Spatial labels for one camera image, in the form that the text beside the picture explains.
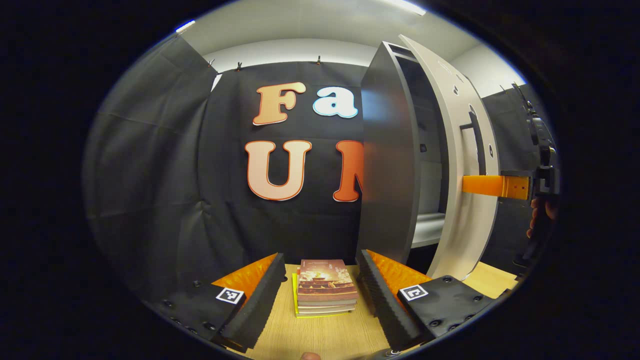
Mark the black backdrop cloth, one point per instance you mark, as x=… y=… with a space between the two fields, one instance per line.
x=150 y=175

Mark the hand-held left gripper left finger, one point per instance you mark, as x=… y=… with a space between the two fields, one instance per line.
x=260 y=300

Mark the white cabinet door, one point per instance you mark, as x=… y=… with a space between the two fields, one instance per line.
x=467 y=235

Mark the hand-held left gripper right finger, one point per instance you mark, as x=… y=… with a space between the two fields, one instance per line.
x=382 y=305

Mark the white cabinet shelf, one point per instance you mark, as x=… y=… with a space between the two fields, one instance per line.
x=427 y=227

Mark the yellow book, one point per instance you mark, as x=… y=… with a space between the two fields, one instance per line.
x=295 y=300

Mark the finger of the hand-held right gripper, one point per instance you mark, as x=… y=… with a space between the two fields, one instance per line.
x=495 y=186

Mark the pale paged book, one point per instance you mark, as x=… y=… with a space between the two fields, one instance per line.
x=327 y=306

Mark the double strip ceiling light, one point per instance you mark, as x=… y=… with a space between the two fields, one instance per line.
x=185 y=26

